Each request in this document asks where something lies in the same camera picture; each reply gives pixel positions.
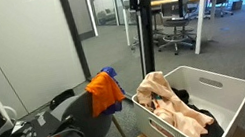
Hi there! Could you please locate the dark glass wall frame post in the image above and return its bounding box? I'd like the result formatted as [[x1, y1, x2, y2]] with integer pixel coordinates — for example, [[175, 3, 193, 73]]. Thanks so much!
[[58, 0, 93, 85]]

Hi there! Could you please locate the black cloth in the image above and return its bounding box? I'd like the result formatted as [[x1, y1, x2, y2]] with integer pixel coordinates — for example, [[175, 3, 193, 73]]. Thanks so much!
[[170, 80, 226, 137]]

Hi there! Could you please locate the blue patterned cloth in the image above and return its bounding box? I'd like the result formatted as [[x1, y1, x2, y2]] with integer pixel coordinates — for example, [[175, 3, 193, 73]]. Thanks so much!
[[99, 64, 130, 116]]

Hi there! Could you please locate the black clamp device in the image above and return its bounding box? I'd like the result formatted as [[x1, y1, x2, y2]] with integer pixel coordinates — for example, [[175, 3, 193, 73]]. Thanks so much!
[[3, 118, 39, 137]]

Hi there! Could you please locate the orange cloth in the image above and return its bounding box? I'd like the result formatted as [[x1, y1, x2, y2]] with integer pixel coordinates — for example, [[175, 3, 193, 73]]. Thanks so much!
[[82, 68, 129, 119]]

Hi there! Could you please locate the grey chair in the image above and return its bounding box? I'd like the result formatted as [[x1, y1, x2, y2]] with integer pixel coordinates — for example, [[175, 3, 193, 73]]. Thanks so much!
[[47, 84, 128, 137]]

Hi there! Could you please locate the white plastic basket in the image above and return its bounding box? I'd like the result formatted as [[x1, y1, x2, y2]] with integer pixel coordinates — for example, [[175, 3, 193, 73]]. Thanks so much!
[[127, 54, 245, 137]]

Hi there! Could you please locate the brown cardboard box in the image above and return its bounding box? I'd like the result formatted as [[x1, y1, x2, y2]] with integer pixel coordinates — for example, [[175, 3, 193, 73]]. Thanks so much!
[[230, 0, 245, 11]]

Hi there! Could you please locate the white paper tag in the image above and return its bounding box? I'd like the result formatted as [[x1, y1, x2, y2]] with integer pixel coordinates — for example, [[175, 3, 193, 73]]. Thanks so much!
[[35, 114, 48, 128]]

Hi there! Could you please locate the wooden table with white legs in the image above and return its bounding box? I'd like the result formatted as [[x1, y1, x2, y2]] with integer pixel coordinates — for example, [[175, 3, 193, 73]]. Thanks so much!
[[120, 0, 229, 67]]

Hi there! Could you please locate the peach cloth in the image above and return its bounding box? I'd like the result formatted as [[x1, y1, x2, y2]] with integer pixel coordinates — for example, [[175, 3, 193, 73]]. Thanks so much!
[[132, 62, 219, 137]]

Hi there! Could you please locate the black stand pole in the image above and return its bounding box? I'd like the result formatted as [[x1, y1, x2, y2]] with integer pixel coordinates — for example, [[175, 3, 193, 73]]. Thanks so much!
[[129, 0, 165, 79]]

